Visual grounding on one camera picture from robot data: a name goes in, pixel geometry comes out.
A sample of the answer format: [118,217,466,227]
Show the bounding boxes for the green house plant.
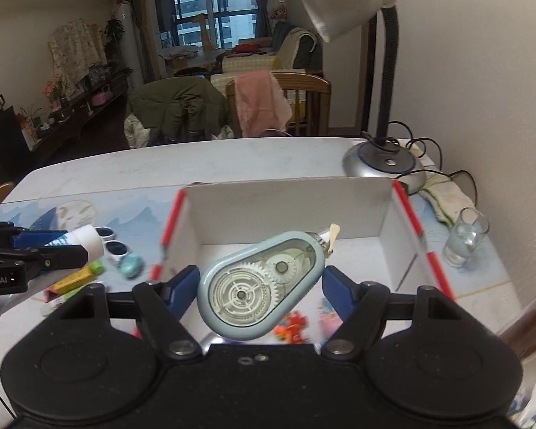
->
[104,18,126,59]

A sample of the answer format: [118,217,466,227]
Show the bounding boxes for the white standing air conditioner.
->
[118,2,139,77]

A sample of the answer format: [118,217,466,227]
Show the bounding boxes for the light blue correction tape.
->
[197,223,341,339]

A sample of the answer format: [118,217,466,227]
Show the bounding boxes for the white desk lamp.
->
[286,0,428,191]

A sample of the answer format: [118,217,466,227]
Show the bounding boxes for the dark television cabinet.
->
[0,69,130,188]

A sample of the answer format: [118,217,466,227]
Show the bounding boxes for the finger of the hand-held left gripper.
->
[0,245,90,278]
[0,221,69,251]

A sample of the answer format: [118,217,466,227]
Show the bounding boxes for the black lamp cable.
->
[362,120,480,209]

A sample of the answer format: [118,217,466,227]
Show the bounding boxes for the small yellow box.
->
[53,268,94,296]

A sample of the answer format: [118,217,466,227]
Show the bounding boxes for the pink cloth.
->
[234,70,293,138]

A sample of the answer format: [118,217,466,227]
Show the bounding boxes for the red cardboard box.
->
[131,176,458,345]

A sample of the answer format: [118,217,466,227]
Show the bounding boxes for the cream sofa blanket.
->
[274,27,316,70]

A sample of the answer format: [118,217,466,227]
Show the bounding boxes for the orange toy keychain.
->
[272,313,312,345]

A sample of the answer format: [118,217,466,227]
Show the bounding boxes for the white sunglasses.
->
[94,227,130,263]

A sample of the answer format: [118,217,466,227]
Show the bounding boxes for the pink flowers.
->
[42,78,66,108]

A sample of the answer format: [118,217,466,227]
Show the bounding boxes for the white tube blue label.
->
[0,225,104,320]

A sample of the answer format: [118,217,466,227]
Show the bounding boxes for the white green towel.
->
[417,174,474,227]

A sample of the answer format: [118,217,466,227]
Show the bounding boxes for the low coffee table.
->
[161,45,224,77]

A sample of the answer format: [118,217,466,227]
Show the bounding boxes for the cream covered daybed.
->
[210,51,327,94]

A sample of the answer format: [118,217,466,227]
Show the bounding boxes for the olive green jacket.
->
[126,77,229,148]

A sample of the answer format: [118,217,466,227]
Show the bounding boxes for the small teal case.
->
[120,254,144,278]

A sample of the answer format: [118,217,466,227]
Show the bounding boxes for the balcony window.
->
[154,0,260,50]

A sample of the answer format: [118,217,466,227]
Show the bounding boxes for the floral wall cloth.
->
[49,19,106,84]

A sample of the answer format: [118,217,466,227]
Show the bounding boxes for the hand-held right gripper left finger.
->
[58,265,205,361]

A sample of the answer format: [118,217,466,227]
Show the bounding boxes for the clear drinking glass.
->
[442,207,490,269]

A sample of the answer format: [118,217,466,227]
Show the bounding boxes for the dark teal sofa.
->
[272,21,325,70]

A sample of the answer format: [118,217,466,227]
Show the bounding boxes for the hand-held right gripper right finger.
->
[320,265,468,359]

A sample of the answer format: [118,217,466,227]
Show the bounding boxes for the grey curtain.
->
[249,0,273,39]

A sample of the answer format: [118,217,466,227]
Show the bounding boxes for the wooden dining chair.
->
[225,73,332,137]

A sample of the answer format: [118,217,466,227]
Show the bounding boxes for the pink and blue figure keychain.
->
[315,299,345,334]

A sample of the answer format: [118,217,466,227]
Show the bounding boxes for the wooden giraffe figure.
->
[192,13,218,50]

